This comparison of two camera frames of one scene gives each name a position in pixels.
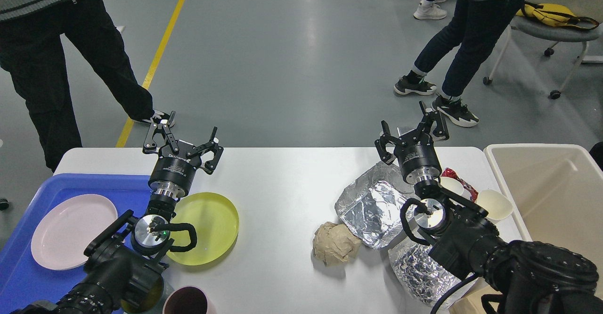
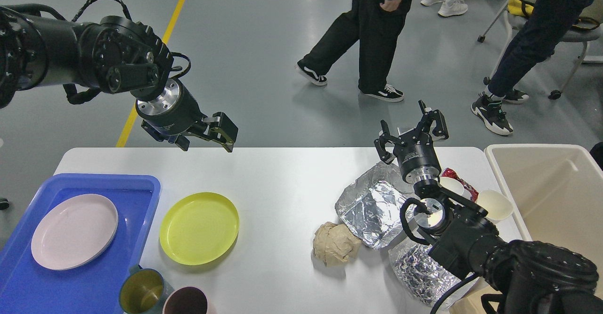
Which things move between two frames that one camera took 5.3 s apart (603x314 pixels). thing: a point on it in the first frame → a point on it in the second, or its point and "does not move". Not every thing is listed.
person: [35, 11] → [377, 16]
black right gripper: [417, 158] does not move
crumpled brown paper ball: [333, 243] does not move
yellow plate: [216, 223] does not move
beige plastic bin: [556, 192] does not move
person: [491, 4] → [561, 0]
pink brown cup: [186, 300] does not move
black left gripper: [173, 174] → [170, 117]
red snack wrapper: [448, 172] does not move
